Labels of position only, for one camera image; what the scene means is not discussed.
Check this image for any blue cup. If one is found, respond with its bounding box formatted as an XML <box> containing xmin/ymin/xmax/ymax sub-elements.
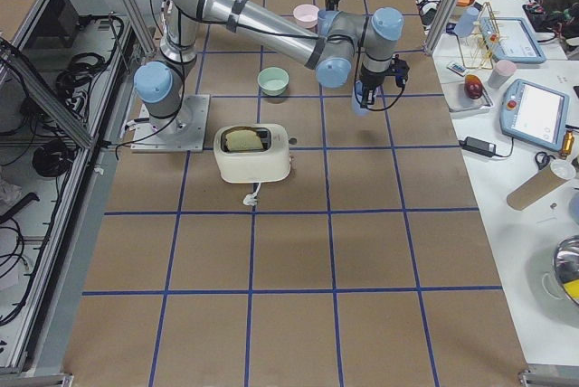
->
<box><xmin>351</xmin><ymin>80</ymin><xmax>374</xmax><ymax>116</ymax></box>

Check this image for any pale pink cup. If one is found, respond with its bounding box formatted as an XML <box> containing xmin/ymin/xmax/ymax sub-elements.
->
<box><xmin>487</xmin><ymin>60</ymin><xmax>517</xmax><ymax>89</ymax></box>

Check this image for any cardboard tube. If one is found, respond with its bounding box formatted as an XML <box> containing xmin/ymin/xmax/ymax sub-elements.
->
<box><xmin>506</xmin><ymin>159</ymin><xmax>576</xmax><ymax>211</ymax></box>

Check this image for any red apple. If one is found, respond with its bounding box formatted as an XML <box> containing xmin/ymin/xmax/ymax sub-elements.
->
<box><xmin>464</xmin><ymin>74</ymin><xmax>484</xmax><ymax>99</ymax></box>

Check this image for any teach pendant far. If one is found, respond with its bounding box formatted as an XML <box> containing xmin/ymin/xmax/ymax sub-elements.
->
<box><xmin>479</xmin><ymin>17</ymin><xmax>546</xmax><ymax>64</ymax></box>

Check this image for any black power adapter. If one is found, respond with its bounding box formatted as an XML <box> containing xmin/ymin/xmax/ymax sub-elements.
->
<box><xmin>459</xmin><ymin>137</ymin><xmax>496</xmax><ymax>157</ymax></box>

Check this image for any teach pendant near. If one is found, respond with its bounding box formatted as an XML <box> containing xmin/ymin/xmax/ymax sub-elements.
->
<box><xmin>499</xmin><ymin>79</ymin><xmax>569</xmax><ymax>151</ymax></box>

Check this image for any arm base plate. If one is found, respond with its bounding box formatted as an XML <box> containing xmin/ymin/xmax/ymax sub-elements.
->
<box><xmin>129</xmin><ymin>94</ymin><xmax>210</xmax><ymax>153</ymax></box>

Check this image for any cream toaster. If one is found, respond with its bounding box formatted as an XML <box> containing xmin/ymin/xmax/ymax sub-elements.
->
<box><xmin>214</xmin><ymin>124</ymin><xmax>290</xmax><ymax>184</ymax></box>

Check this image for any steel bowl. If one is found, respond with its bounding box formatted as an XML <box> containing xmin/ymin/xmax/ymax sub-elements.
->
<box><xmin>541</xmin><ymin>235</ymin><xmax>578</xmax><ymax>307</ymax></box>

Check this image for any teach pendant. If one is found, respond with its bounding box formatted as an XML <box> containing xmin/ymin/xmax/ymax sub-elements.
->
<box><xmin>479</xmin><ymin>17</ymin><xmax>546</xmax><ymax>64</ymax></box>
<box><xmin>499</xmin><ymin>79</ymin><xmax>569</xmax><ymax>151</ymax></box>

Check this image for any toast slice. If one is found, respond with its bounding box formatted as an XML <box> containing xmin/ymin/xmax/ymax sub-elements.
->
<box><xmin>224</xmin><ymin>129</ymin><xmax>263</xmax><ymax>152</ymax></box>

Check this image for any pink bowl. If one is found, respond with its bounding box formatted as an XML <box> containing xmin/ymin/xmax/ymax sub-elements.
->
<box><xmin>292</xmin><ymin>4</ymin><xmax>319</xmax><ymax>29</ymax></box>

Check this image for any mint green bowl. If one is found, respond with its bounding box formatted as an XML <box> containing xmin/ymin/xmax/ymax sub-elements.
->
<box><xmin>257</xmin><ymin>67</ymin><xmax>290</xmax><ymax>97</ymax></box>

